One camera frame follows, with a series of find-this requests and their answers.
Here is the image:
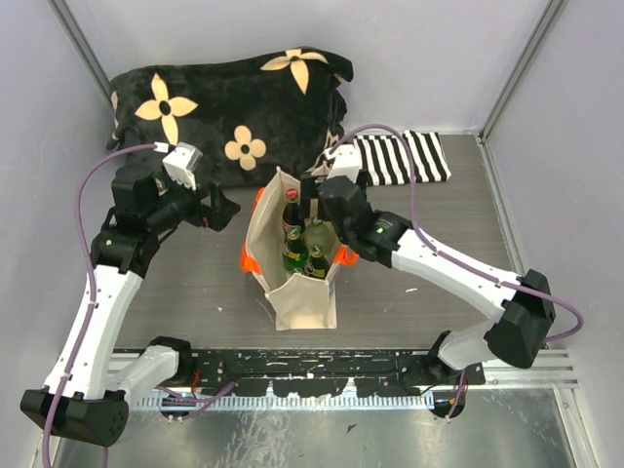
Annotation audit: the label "cola bottle red cap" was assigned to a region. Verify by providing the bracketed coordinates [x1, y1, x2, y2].
[282, 188, 305, 236]

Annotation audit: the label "aluminium frame rail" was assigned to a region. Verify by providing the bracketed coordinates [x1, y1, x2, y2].
[46, 347, 581, 395]

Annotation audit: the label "black white striped cloth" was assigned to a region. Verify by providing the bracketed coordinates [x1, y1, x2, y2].
[354, 131, 451, 186]

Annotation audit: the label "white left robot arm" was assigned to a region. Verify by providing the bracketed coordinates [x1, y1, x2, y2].
[20, 168, 241, 448]

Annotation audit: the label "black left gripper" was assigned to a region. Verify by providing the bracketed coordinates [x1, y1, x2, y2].
[147, 168, 241, 233]

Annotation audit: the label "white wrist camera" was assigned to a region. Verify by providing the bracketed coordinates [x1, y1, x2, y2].
[162, 142, 203, 191]
[324, 144, 363, 183]

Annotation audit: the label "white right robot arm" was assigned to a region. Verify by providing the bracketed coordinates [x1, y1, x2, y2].
[300, 172, 556, 384]

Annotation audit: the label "beige canvas bag orange handles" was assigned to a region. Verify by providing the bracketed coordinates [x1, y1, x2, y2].
[241, 169, 358, 331]

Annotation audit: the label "green bottle front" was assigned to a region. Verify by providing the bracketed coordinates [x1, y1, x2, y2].
[304, 245, 330, 279]

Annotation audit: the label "black blanket beige flowers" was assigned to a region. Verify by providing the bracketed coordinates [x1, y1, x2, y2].
[106, 47, 354, 187]

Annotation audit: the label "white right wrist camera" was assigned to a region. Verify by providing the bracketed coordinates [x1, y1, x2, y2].
[324, 144, 363, 183]

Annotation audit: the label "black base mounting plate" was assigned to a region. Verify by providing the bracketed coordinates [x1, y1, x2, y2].
[169, 348, 459, 398]

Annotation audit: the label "clear glass bottle green cap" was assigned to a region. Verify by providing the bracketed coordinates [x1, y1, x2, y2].
[304, 217, 335, 263]

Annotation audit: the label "white slotted cable duct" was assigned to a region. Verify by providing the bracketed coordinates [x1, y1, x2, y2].
[134, 390, 434, 412]

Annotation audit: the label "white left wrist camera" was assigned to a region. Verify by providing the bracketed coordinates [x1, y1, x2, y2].
[162, 142, 203, 191]

